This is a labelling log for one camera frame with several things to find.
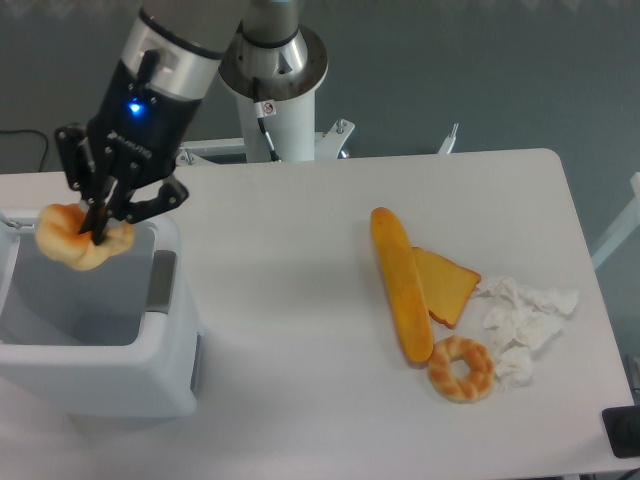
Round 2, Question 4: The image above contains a long orange baguette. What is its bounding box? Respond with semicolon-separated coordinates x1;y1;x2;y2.
370;207;434;364

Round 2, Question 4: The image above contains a black device at edge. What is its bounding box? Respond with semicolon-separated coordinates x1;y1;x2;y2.
602;405;639;458

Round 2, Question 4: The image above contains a white frame at right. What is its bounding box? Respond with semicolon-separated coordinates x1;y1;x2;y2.
591;172;639;270

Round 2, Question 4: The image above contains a white metal base frame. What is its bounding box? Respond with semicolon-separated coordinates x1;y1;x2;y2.
177;118;459;165

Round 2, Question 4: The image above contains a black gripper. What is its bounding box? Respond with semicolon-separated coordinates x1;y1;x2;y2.
54;58;200;245

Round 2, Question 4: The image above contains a twisted round bread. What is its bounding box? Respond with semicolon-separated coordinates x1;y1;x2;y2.
35;204;135;271

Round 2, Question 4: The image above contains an orange toast slice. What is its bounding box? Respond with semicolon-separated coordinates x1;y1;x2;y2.
412;247;482;329

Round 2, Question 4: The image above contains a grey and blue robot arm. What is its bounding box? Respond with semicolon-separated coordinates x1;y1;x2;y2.
55;1;299;245

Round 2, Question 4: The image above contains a white plastic trash can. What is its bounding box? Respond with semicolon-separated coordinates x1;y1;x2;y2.
1;208;204;418

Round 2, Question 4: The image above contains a black floor cable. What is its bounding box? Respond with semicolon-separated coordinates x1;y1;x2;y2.
0;129;51;173

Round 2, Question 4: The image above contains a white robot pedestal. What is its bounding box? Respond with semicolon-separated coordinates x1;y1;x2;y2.
219;25;328;163

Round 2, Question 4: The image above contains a crumpled white tissue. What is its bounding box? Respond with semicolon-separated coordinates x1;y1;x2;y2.
472;276;580;389

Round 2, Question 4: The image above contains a braided ring bread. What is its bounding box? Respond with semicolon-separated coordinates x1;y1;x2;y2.
427;335;494;403

